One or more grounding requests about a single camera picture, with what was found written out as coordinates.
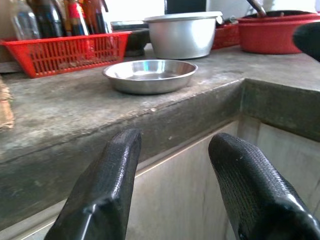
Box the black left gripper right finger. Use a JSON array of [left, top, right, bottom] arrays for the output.
[[208, 132, 320, 240]]

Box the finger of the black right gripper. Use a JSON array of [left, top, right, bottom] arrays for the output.
[[292, 21, 320, 63]]

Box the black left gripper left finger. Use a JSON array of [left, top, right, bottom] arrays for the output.
[[44, 128, 143, 240]]

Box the red cooking pot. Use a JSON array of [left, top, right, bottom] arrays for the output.
[[236, 10, 320, 55]]

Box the small red plastic basket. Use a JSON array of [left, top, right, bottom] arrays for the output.
[[212, 23, 241, 50]]

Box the stainless steel dish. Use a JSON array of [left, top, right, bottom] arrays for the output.
[[101, 59, 199, 95]]

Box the silver aluminium pot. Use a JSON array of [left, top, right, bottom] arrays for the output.
[[143, 11, 223, 60]]

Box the wooden cutting board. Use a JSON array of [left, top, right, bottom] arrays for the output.
[[0, 74, 15, 130]]

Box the white appliance black panel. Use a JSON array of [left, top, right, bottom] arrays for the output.
[[163, 0, 208, 15]]

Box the red plastic slotted basket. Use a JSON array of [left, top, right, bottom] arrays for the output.
[[0, 31, 133, 79]]

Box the black stone mortar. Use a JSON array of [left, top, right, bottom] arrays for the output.
[[124, 27, 151, 58]]

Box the dark flat tray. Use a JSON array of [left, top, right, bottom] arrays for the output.
[[110, 20, 151, 31]]

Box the tall dark bottle red cap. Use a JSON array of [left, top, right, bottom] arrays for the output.
[[83, 0, 112, 35]]

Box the amber sauce bottle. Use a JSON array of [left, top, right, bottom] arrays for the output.
[[62, 0, 73, 37]]

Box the red label sauce bottle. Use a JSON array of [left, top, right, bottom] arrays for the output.
[[66, 0, 90, 36]]

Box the dark bottle yellow cap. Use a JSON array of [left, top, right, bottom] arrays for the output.
[[27, 0, 65, 38]]

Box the clear bottle black spout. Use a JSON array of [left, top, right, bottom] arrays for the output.
[[11, 0, 41, 41]]

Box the metal ladle handle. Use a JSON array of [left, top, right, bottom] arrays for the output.
[[246, 0, 268, 18]]

